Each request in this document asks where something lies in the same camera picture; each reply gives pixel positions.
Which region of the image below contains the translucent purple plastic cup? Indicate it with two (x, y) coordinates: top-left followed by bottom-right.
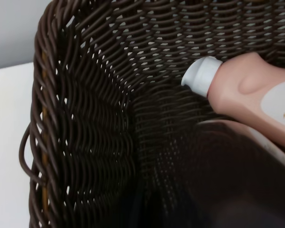
(152, 120), (285, 228)

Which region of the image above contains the pink lotion bottle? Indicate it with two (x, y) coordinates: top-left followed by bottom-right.
(181, 52), (285, 147)

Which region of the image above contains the dark brown wicker basket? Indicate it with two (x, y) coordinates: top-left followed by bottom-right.
(19, 0), (285, 228)

